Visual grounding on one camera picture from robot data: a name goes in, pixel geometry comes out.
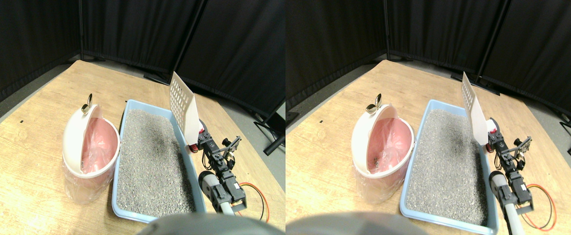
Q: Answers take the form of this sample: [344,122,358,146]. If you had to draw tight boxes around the black curtain stand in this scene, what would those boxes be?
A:
[143,0,209,86]
[383,0,413,62]
[451,0,512,96]
[77,0,105,62]

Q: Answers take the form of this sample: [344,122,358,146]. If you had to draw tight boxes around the black bracket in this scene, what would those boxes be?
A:
[510,136,534,170]
[219,136,242,170]

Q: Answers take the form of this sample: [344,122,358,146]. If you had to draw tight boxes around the white bin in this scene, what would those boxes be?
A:
[62,94,121,204]
[352,94,415,204]

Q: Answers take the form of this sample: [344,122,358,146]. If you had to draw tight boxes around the blue litter tray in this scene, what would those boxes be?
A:
[400,99,501,235]
[112,99,207,224]

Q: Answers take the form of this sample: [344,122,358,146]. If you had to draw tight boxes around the white scoop with red handle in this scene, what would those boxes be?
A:
[462,71,499,154]
[169,71,204,154]

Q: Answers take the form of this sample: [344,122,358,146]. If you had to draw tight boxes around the orange wire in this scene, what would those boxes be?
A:
[523,184,557,232]
[238,182,270,222]

